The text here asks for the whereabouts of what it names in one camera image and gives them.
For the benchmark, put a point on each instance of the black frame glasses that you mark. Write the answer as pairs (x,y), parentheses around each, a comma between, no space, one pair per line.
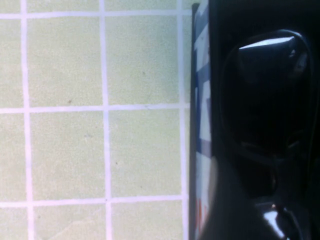
(265,100)

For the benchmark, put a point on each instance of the green white-grid table mat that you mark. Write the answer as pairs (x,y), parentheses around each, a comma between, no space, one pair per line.
(75,125)

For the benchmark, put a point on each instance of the black printed glasses case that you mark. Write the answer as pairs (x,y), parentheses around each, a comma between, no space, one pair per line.
(202,105)

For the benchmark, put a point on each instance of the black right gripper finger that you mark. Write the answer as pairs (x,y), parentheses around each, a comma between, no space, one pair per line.
(225,205)

